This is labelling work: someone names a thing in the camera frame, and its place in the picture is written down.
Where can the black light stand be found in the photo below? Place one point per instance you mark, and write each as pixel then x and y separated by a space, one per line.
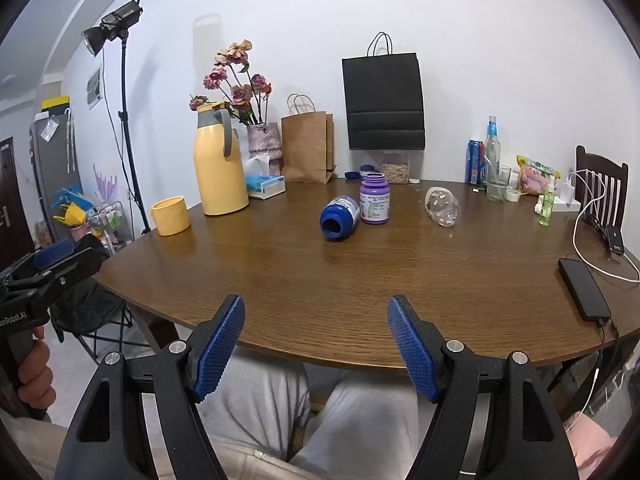
pixel 129 145

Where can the person's left hand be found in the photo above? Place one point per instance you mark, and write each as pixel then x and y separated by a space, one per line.
pixel 36 375

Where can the black paper bag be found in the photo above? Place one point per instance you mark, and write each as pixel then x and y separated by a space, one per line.
pixel 384 105

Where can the clear jar of cereal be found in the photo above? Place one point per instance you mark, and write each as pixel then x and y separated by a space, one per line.
pixel 395 169

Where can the purple lid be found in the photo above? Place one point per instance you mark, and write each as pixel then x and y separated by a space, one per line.
pixel 366 167

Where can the clear drinking glass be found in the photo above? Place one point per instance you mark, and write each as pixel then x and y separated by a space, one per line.
pixel 498 187

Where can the glass bottle with blue cap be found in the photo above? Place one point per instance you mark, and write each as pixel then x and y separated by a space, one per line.
pixel 492 147

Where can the tissue box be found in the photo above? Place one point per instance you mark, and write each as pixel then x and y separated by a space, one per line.
pixel 265 182

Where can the black smartphone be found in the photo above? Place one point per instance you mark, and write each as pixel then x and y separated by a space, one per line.
pixel 584 287

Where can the dried pink flowers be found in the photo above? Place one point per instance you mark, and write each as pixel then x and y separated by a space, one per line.
pixel 239 90

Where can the black folding chair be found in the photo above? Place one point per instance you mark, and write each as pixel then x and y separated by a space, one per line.
pixel 85 305

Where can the white power strip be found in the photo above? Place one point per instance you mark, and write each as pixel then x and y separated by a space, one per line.
pixel 567 197

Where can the yellow plastic toy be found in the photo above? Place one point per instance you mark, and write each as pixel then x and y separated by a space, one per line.
pixel 70 214

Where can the pink vase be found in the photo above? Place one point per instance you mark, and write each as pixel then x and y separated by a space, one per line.
pixel 265 142

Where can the pink and yellow snack packet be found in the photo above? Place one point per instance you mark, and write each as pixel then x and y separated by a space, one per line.
pixel 531 179

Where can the black studio light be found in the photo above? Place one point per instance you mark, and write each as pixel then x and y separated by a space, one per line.
pixel 112 22

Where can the wall fuse box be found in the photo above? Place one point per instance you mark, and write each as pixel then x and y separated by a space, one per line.
pixel 94 87

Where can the yellow thermos jug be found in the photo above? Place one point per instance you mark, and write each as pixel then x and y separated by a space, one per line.
pixel 220 170

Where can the grey refrigerator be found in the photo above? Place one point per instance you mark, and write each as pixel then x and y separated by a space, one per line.
pixel 52 170

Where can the brown paper bag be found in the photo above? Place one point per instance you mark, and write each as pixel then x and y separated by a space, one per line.
pixel 305 147

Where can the purple plastic bottle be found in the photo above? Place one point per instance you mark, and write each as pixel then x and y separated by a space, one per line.
pixel 374 202

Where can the pink cloth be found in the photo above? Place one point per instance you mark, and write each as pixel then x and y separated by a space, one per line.
pixel 592 442

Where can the white tape roll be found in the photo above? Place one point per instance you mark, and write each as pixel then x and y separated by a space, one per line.
pixel 512 195

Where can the blue plastic bottle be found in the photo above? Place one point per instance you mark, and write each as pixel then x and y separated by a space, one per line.
pixel 342 215

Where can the dark wooden chair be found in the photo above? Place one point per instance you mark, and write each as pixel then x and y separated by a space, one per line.
pixel 600 170

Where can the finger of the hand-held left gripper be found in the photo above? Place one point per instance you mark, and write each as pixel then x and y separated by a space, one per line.
pixel 80 265
pixel 52 252

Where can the person's grey trousers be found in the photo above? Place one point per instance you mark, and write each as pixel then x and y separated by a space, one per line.
pixel 260 410

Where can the white storage cart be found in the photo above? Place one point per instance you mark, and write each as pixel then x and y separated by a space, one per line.
pixel 111 225

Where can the yellow cup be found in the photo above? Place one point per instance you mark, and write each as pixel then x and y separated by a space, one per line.
pixel 171 217

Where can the blue drink can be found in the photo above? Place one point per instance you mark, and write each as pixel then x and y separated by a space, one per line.
pixel 473 162

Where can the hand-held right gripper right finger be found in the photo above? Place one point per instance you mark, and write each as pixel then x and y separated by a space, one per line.
pixel 412 350

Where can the black power bank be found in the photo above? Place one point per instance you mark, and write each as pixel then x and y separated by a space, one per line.
pixel 615 240

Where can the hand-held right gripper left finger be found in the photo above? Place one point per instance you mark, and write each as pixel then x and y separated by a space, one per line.
pixel 220 350

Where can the small green bottle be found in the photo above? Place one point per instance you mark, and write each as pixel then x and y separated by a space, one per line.
pixel 544 210

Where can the dark brown door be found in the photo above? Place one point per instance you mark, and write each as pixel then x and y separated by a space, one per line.
pixel 10 200

